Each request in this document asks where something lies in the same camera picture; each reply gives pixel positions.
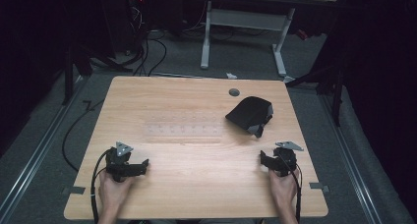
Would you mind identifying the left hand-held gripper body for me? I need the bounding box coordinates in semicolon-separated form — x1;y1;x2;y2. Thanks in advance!
105;140;139;183

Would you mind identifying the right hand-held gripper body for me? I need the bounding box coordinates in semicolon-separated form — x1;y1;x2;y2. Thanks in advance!
273;140;305;178

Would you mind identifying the black cap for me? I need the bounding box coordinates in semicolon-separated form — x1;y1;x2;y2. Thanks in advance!
224;95;275;140

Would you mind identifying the person's right hand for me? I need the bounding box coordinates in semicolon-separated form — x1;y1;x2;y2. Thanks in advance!
268;167;301;209

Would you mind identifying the person's left hand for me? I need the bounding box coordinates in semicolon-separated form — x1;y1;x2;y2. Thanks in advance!
97;169;134;216

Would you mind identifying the grey tape strip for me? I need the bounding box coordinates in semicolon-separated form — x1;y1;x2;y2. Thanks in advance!
308;182;330;194
61;186;87;196

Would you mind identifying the clear plastic sheet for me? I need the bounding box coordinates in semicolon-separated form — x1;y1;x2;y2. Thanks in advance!
143;116;224;144

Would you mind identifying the black metal stand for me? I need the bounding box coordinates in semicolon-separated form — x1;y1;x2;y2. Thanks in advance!
61;43;94;106
288;50;345;128

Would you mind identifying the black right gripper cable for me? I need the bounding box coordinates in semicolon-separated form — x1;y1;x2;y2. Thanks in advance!
280;154;303;224

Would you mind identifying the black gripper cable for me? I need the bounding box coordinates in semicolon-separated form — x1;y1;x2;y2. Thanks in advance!
89;149;113;224
280;154;303;224

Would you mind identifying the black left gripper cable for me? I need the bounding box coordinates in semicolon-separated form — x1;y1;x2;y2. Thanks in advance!
89;149;113;224

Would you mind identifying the black floor cable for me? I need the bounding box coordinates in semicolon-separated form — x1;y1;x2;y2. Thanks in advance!
61;99;106;173

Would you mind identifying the metal floor rail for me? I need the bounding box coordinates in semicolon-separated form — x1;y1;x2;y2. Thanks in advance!
0;76;87;221
319;94;384;224

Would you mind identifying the bundle of black cables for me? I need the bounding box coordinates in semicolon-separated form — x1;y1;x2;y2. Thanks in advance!
126;2;169;78

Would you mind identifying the white desk frame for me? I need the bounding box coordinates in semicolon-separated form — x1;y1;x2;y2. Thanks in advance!
199;0;338;79

